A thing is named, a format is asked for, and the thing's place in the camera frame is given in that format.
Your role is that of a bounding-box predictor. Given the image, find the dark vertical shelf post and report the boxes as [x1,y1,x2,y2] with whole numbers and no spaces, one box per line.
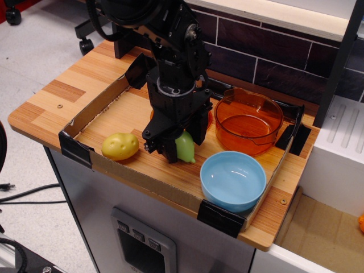
[313,0,363,128]

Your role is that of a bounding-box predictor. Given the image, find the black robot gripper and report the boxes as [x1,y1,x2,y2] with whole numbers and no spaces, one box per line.
[142,72,212,163]

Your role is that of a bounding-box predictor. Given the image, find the yellow plastic potato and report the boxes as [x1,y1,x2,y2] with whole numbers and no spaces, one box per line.
[101,133,139,161]

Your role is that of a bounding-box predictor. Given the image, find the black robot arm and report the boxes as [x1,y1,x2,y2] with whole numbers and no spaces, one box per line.
[86,1,212,163]

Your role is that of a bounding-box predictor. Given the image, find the grey toy oven panel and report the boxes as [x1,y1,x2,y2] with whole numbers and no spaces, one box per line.
[111,207,177,272]

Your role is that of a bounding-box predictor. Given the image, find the orange transparent pot lid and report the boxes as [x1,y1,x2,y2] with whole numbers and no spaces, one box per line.
[150,110,213,129]

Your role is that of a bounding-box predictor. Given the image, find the white toy sink counter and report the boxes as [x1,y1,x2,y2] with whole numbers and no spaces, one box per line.
[251,96,363,272]

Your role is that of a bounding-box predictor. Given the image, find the black floor cable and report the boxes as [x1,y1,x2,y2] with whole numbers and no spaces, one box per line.
[0,183,68,205]

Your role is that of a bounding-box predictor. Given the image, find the orange transparent pot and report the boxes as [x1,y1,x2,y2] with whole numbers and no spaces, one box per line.
[214,88,284,156]

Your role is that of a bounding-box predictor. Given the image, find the cardboard fence with black tape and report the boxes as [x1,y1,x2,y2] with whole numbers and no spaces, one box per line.
[58,53,312,239]

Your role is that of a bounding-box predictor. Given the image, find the black chair caster wheel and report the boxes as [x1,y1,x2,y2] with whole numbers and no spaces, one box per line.
[5,7,22,26]

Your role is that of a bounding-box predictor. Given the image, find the black office chair base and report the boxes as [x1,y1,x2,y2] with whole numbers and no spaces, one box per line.
[75,11,109,56]

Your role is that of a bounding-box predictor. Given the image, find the green plastic pear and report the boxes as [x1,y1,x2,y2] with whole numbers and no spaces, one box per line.
[175,131,196,163]

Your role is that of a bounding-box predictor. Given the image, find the orange toy in sink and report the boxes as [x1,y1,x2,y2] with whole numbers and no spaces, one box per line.
[358,215,364,233]

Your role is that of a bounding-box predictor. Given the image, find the light blue bowl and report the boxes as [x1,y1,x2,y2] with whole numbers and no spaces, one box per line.
[200,151,266,213]

